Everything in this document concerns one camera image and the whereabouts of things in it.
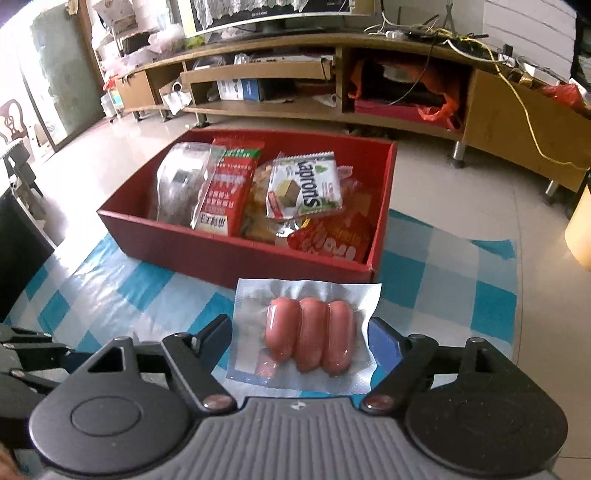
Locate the dark cabinet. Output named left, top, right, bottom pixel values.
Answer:
left=0, top=185, right=56, bottom=324

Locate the blue white box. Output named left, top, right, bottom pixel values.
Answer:
left=217, top=78, right=266, bottom=102

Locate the red plastic bag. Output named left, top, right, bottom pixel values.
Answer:
left=540, top=83, right=583, bottom=109

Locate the white printed bag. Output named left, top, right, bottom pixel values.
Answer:
left=159, top=80, right=192, bottom=116

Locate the dark wooden chair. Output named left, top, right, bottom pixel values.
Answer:
left=0, top=99, right=44, bottom=199

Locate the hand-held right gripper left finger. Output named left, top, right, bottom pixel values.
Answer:
left=83, top=314, right=238, bottom=414

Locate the white trolley rack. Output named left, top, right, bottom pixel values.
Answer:
left=92, top=0, right=125, bottom=123

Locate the red cardboard box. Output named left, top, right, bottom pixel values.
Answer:
left=97, top=128, right=399, bottom=289

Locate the green white wafer packet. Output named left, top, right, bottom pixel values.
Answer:
left=265, top=151, right=348, bottom=220

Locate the wooden television stand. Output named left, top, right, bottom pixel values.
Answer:
left=113, top=32, right=591, bottom=204

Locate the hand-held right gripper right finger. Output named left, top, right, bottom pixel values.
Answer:
left=360, top=316, right=514, bottom=414

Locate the clear sausage packet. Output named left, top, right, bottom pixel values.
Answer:
left=225, top=277, right=383, bottom=397

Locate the red gummy candy packet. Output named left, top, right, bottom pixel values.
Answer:
left=286, top=217, right=375, bottom=264

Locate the yellow waffle cookie packet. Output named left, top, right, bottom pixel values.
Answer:
left=240, top=159, right=289, bottom=243

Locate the cream trash bin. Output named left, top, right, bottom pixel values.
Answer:
left=564, top=189, right=591, bottom=271

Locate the television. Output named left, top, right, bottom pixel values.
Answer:
left=178, top=0, right=377, bottom=35

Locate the blue checked tablecloth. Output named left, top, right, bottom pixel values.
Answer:
left=4, top=208, right=518, bottom=398

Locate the white plastic bag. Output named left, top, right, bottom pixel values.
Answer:
left=148, top=25, right=185, bottom=51

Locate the clear brown snack packet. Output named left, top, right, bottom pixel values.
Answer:
left=154, top=142, right=213, bottom=227

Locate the red green snack packet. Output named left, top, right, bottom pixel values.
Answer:
left=190, top=138, right=266, bottom=237

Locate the yellow cable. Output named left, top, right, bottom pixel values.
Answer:
left=434, top=28, right=591, bottom=169

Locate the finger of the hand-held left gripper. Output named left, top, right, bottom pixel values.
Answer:
left=0, top=367, right=63, bottom=409
left=0, top=325, right=70, bottom=367

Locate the white lace cloth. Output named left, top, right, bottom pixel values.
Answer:
left=191, top=0, right=356, bottom=26

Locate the orange plastic bag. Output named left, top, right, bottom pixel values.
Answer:
left=348, top=60, right=462, bottom=130

